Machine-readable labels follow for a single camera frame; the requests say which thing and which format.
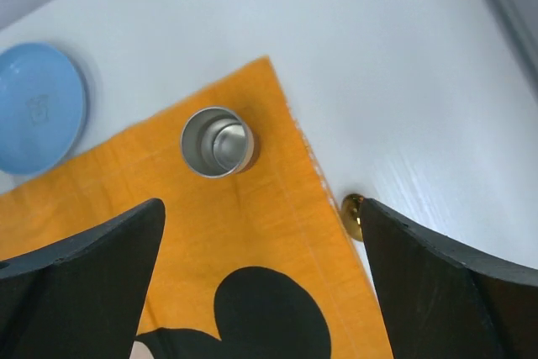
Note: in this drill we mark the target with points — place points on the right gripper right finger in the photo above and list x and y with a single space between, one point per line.
443 299

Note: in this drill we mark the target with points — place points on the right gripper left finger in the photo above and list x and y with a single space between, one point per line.
82 297

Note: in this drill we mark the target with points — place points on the gold ornate spoon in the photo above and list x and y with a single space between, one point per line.
350 215

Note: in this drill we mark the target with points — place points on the orange cartoon mouse cloth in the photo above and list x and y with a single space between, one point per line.
254 265

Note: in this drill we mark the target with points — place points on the blue plastic plate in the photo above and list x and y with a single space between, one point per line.
44 106

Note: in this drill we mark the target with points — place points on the small metal cup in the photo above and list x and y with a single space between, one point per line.
216 142

